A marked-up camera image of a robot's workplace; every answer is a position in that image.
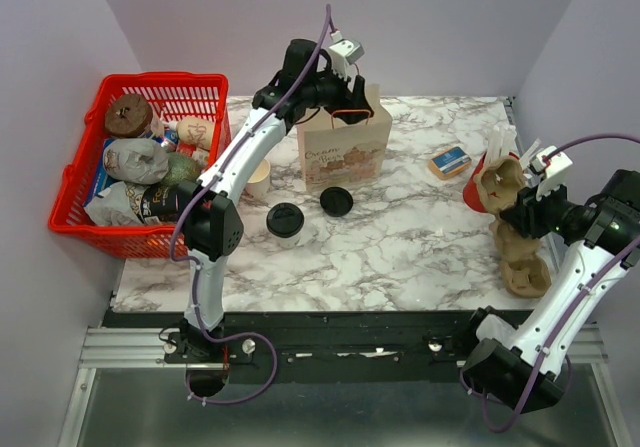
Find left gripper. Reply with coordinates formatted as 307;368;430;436
300;58;372;124

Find paper takeout bag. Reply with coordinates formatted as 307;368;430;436
296;84;392;192

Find black coffee cup lid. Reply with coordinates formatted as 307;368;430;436
266;202;305;239

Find white paper coffee cup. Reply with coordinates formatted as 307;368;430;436
276;232;301;249

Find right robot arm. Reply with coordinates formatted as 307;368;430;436
459;169;639;413

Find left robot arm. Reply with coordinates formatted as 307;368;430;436
174;39;372;362

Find red straw cup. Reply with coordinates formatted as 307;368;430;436
463;153;526;215

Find white wrapped straws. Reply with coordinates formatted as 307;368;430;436
484;124;541;169

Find blue orange card box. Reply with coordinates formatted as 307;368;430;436
427;146;471;180

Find red plastic basket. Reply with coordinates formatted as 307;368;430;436
48;71;231;258

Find beige printed bottle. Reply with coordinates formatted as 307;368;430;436
167;116;215;151

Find green avocado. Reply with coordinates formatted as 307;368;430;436
160;152;202;186

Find black food cup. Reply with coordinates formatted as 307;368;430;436
138;184;180;225

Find grey crumpled bag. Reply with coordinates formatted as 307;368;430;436
102;138;169;185

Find silver snack bag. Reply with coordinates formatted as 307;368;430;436
84;181;147;226

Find blue flat package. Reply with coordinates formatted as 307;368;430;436
83;138;116;206

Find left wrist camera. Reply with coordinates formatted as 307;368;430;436
326;32;365;80

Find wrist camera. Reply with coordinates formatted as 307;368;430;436
527;146;573;201
326;32;365;80

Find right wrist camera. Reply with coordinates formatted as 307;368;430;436
527;146;573;201

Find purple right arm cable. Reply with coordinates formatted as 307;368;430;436
459;134;640;434

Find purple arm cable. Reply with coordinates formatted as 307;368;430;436
169;4;346;338
459;134;640;434

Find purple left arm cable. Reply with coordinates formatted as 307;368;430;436
169;4;346;338

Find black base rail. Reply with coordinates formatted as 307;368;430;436
103;310;478;384

